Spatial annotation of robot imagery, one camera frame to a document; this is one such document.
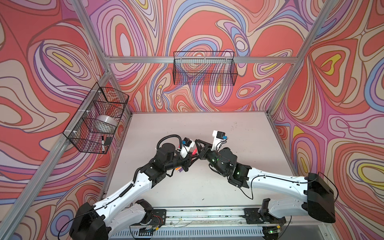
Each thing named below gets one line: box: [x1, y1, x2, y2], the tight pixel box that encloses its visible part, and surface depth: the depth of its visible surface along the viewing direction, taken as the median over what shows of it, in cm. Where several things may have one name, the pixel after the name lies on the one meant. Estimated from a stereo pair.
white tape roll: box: [93, 115, 119, 131], surface depth 73 cm
